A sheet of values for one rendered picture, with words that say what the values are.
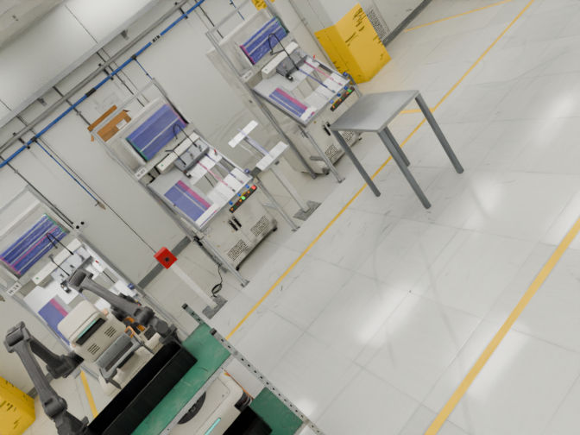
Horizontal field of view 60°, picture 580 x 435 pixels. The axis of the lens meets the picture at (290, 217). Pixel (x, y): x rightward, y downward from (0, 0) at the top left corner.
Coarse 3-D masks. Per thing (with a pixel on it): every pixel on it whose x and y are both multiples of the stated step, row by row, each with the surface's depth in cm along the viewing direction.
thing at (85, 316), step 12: (84, 300) 274; (72, 312) 270; (84, 312) 270; (96, 312) 270; (60, 324) 268; (72, 324) 268; (84, 324) 267; (96, 324) 273; (72, 336) 265; (84, 336) 270
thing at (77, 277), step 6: (72, 270) 250; (78, 270) 243; (72, 276) 242; (78, 276) 241; (84, 276) 243; (72, 282) 240; (78, 282) 241; (120, 294) 272; (132, 300) 275; (114, 306) 268; (120, 312) 271
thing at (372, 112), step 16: (368, 96) 415; (384, 96) 393; (400, 96) 374; (416, 96) 364; (352, 112) 409; (368, 112) 389; (384, 112) 369; (336, 128) 405; (352, 128) 384; (368, 128) 366; (384, 128) 436; (432, 128) 379; (384, 144) 364; (448, 144) 386; (352, 160) 428; (400, 160) 368; (368, 176) 438; (416, 192) 383
